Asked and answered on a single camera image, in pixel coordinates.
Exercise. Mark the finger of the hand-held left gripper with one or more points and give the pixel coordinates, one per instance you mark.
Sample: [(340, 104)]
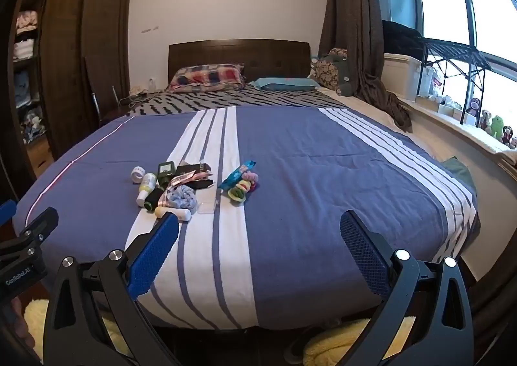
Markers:
[(40, 222), (6, 212)]

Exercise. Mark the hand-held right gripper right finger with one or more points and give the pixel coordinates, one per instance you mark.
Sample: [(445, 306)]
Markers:
[(363, 253)]

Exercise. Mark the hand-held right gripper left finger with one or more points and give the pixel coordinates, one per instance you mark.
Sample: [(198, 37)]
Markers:
[(155, 253)]

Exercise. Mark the blue wipes packet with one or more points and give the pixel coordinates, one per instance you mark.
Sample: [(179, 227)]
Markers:
[(236, 174)]

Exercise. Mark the person's left hand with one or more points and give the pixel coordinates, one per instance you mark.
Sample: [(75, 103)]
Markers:
[(22, 325)]

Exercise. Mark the white yellow tube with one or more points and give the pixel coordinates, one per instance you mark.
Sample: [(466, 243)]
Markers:
[(173, 213)]

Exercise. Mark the black bottle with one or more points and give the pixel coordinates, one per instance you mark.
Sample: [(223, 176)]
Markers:
[(153, 197)]

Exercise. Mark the pink checked ribbon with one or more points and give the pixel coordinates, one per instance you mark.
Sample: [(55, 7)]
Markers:
[(163, 197)]

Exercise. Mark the blue scrunchie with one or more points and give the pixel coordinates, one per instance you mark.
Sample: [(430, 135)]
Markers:
[(182, 194)]

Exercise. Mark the clear plastic wrapper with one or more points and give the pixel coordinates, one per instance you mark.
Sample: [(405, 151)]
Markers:
[(208, 205)]

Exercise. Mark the white tape roll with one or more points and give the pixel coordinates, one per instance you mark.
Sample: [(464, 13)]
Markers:
[(137, 174)]

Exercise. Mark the pink striped wrapper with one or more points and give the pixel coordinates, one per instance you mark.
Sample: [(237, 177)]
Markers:
[(188, 178)]

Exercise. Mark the flat black packet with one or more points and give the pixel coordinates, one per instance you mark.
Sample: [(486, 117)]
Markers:
[(200, 184)]

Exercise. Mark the green packet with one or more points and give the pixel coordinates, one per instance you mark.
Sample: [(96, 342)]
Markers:
[(165, 170)]

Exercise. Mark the blue white striped blanket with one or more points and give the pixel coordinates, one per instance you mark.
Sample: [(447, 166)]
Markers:
[(307, 188)]

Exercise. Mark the black carton box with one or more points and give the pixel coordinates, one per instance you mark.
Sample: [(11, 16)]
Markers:
[(196, 168)]

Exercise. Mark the green cloth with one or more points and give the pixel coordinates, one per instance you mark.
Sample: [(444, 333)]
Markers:
[(460, 172)]

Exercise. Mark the stack of folded clothes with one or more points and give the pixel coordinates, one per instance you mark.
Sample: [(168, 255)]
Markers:
[(26, 47)]

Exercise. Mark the grey zebra print sheet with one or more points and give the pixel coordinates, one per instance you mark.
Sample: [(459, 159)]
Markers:
[(242, 101)]

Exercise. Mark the dark wooden wardrobe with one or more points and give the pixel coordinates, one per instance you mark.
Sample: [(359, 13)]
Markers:
[(87, 51)]

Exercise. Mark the white storage box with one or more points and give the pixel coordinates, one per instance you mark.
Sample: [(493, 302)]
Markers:
[(400, 75)]

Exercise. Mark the plaid pillow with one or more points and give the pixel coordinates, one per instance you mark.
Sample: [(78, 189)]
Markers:
[(206, 77)]

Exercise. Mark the brown monkey plush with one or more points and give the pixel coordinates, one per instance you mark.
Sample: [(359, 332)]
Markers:
[(475, 106)]

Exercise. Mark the brown spotted cushion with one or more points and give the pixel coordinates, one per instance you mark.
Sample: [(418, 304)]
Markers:
[(327, 71)]

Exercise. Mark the green frog plush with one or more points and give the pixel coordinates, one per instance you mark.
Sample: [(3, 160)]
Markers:
[(497, 124)]

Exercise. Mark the teal pillow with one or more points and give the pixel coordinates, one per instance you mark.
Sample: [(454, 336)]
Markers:
[(282, 84)]

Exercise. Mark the dark wooden headboard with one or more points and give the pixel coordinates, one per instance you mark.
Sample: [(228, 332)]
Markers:
[(242, 53)]

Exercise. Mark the black folding rack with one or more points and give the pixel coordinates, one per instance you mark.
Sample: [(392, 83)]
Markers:
[(452, 53)]

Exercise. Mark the black cloth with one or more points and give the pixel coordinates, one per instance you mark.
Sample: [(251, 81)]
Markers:
[(402, 37)]

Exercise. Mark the brown curtain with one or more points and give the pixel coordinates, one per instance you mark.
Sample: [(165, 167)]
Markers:
[(355, 27)]

